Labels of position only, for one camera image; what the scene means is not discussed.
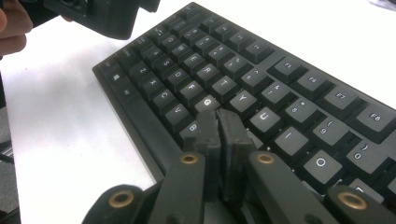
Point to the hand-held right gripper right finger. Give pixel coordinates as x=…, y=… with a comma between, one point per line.
x=235, y=161

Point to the black computer keyboard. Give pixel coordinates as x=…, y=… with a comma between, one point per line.
x=224, y=87

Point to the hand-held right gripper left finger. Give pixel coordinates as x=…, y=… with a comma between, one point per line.
x=211, y=168

